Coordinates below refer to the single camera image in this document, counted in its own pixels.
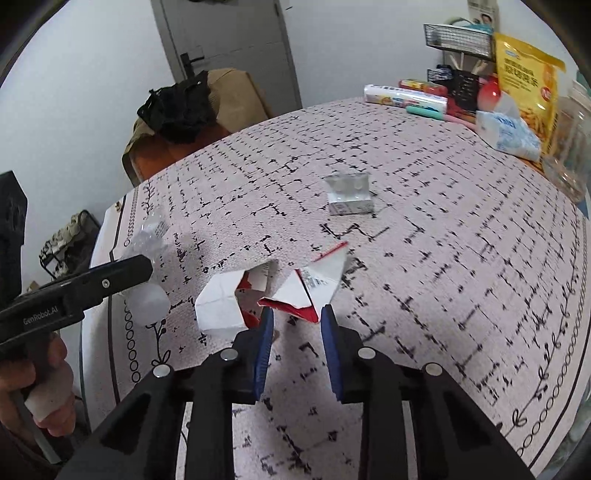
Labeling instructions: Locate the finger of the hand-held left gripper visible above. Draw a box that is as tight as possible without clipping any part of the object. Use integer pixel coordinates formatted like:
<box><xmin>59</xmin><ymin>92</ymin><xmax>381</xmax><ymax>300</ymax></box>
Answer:
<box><xmin>58</xmin><ymin>255</ymin><xmax>154</xmax><ymax>320</ymax></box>

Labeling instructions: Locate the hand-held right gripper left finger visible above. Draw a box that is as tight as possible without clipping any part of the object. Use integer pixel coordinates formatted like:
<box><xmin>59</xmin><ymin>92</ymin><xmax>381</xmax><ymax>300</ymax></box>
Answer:
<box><xmin>60</xmin><ymin>307</ymin><xmax>276</xmax><ymax>480</ymax></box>

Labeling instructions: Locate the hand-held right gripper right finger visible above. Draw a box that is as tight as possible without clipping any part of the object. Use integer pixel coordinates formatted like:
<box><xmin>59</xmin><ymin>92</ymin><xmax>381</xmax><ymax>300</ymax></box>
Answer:
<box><xmin>320</xmin><ymin>304</ymin><xmax>536</xmax><ymax>480</ymax></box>

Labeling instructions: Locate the clear plastic wrapper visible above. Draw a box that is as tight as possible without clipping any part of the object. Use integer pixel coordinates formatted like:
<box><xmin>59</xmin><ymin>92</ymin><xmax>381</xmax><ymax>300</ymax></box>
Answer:
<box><xmin>124</xmin><ymin>210</ymin><xmax>182</xmax><ymax>330</ymax></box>

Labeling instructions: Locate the torn white red paper box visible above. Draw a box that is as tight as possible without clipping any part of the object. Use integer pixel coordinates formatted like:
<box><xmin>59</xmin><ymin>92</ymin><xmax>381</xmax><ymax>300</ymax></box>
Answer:
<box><xmin>195</xmin><ymin>241</ymin><xmax>350</xmax><ymax>334</ymax></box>

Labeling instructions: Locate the person's left hand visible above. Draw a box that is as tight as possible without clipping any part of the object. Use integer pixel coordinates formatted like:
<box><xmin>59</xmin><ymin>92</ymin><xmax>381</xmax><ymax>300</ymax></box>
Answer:
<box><xmin>0</xmin><ymin>336</ymin><xmax>78</xmax><ymax>437</ymax></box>

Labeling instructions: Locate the black shoe rack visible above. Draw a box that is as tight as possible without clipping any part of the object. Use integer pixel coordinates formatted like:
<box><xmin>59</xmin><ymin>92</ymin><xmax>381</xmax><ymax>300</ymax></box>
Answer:
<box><xmin>38</xmin><ymin>210</ymin><xmax>102</xmax><ymax>283</ymax></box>

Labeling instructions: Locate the brown chair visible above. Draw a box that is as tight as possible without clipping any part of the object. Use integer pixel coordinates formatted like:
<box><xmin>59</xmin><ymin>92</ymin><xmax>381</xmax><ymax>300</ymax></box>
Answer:
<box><xmin>122</xmin><ymin>68</ymin><xmax>278</xmax><ymax>186</ymax></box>

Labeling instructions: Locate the teal pen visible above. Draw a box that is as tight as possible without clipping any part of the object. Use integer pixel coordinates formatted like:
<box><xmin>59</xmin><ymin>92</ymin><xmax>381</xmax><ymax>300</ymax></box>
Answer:
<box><xmin>405</xmin><ymin>105</ymin><xmax>447</xmax><ymax>121</ymax></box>

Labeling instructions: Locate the grey door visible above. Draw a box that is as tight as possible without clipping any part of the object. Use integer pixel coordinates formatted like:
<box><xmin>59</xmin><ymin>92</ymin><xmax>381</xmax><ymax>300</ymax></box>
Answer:
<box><xmin>150</xmin><ymin>0</ymin><xmax>303</xmax><ymax>112</ymax></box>

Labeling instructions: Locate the white cling wrap box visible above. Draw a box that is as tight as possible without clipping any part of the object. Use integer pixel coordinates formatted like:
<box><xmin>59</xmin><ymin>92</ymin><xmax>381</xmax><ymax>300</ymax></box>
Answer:
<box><xmin>364</xmin><ymin>84</ymin><xmax>448</xmax><ymax>112</ymax></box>

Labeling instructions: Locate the blue soft tissue pack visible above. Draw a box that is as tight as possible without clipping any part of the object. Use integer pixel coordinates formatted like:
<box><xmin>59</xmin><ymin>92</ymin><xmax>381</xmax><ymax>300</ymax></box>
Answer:
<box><xmin>475</xmin><ymin>95</ymin><xmax>542</xmax><ymax>163</ymax></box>

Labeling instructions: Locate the black pen holder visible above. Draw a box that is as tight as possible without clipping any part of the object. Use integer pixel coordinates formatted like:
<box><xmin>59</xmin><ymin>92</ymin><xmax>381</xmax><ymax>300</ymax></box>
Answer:
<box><xmin>449</xmin><ymin>69</ymin><xmax>481</xmax><ymax>114</ymax></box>

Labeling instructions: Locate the peach shaped toy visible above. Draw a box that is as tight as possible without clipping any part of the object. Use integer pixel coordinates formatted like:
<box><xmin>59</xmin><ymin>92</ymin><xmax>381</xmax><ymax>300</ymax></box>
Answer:
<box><xmin>477</xmin><ymin>74</ymin><xmax>504</xmax><ymax>112</ymax></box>

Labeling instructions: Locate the clear plastic jar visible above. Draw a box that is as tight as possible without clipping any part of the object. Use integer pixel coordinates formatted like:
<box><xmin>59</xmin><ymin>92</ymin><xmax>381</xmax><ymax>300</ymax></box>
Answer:
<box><xmin>541</xmin><ymin>80</ymin><xmax>591</xmax><ymax>205</ymax></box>

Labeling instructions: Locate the yellow snack bag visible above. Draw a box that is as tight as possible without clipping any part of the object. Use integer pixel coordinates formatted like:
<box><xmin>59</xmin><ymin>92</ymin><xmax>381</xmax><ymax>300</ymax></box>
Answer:
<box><xmin>494</xmin><ymin>32</ymin><xmax>567</xmax><ymax>156</ymax></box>

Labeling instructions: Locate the printed paper bag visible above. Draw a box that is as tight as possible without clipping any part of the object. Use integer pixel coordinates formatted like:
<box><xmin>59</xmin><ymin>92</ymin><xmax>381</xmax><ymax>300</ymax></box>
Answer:
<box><xmin>467</xmin><ymin>0</ymin><xmax>501</xmax><ymax>35</ymax></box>

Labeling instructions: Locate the black door handle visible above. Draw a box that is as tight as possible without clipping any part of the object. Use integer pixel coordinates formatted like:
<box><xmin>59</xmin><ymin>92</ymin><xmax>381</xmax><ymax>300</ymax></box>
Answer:
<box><xmin>180</xmin><ymin>52</ymin><xmax>205</xmax><ymax>80</ymax></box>

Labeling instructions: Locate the black wire basket rack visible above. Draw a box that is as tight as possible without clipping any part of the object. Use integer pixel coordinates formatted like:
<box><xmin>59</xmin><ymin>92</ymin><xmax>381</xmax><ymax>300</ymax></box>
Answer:
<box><xmin>423</xmin><ymin>22</ymin><xmax>498</xmax><ymax>116</ymax></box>

